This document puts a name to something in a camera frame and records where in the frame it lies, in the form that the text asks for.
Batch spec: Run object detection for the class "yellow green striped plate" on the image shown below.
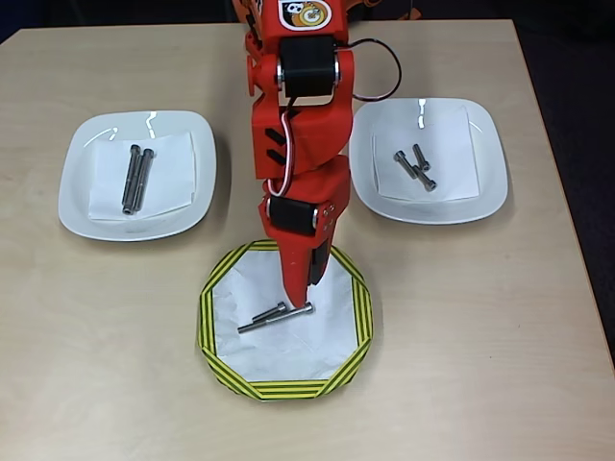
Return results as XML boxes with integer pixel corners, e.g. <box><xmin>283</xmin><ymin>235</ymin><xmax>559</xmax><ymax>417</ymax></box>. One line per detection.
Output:
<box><xmin>195</xmin><ymin>235</ymin><xmax>375</xmax><ymax>402</ymax></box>

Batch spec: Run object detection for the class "white paper napkin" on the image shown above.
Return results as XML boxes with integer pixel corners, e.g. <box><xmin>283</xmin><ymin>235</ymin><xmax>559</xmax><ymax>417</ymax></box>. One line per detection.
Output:
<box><xmin>372</xmin><ymin>104</ymin><xmax>481</xmax><ymax>203</ymax></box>
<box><xmin>87</xmin><ymin>129</ymin><xmax>198</xmax><ymax>225</ymax></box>

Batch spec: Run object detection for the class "white square ceramic plate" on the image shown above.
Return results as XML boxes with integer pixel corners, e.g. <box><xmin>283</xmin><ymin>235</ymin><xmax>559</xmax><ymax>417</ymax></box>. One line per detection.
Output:
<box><xmin>349</xmin><ymin>97</ymin><xmax>509</xmax><ymax>226</ymax></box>
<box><xmin>57</xmin><ymin>109</ymin><xmax>217</xmax><ymax>243</ymax></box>

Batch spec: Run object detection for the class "orange printed table clamp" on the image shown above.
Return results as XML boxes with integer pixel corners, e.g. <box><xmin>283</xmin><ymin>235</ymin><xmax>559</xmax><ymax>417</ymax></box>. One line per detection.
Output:
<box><xmin>233</xmin><ymin>0</ymin><xmax>264</xmax><ymax>25</ymax></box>
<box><xmin>343</xmin><ymin>0</ymin><xmax>422</xmax><ymax>23</ymax></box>

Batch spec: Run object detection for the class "white servo cable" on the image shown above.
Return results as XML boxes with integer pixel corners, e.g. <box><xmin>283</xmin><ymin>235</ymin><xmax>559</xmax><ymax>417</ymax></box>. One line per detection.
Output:
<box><xmin>266</xmin><ymin>108</ymin><xmax>302</xmax><ymax>198</ymax></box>

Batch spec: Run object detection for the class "black servo cable loop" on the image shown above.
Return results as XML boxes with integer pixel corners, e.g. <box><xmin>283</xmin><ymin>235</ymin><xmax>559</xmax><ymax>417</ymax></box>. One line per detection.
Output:
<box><xmin>345</xmin><ymin>37</ymin><xmax>404</xmax><ymax>103</ymax></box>

